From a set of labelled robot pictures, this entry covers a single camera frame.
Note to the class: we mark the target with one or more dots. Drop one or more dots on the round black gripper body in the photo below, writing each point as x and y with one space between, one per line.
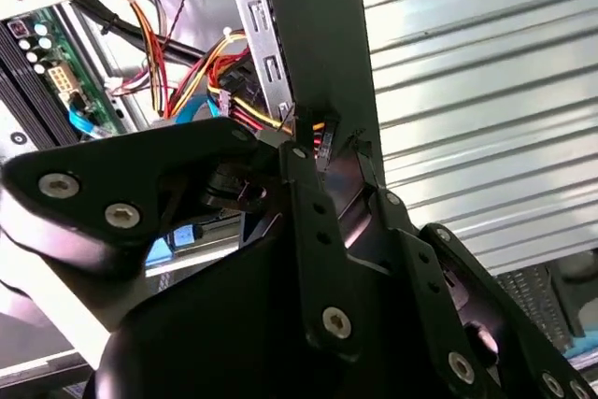
210 347

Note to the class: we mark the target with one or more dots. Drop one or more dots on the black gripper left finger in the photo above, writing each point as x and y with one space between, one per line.
117 161

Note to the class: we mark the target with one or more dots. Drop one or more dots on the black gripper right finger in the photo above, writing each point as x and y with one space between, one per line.
430 287

